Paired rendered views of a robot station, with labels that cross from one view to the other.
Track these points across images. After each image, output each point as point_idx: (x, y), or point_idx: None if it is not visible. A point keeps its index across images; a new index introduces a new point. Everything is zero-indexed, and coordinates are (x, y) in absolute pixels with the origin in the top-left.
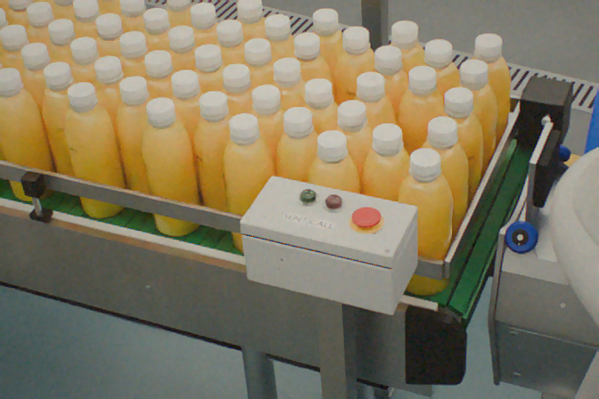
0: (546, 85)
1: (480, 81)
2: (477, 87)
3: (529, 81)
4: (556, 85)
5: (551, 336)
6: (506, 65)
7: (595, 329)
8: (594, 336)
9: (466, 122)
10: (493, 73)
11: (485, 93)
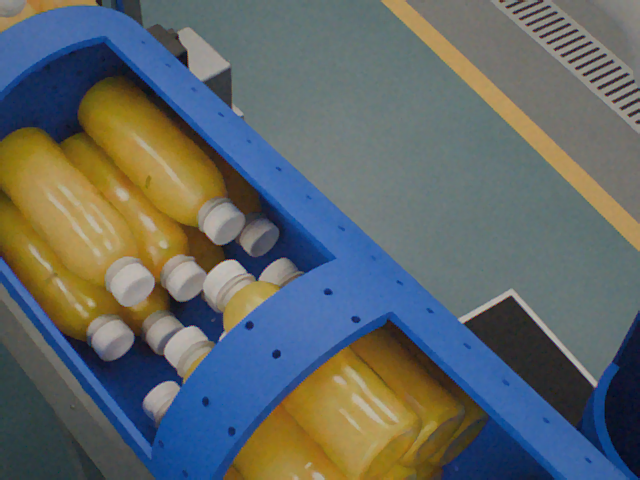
0: (157, 40)
1: (3, 8)
2: (0, 14)
3: (147, 28)
4: (165, 46)
5: None
6: (81, 1)
7: (2, 330)
8: (2, 337)
9: None
10: (55, 4)
11: (10, 25)
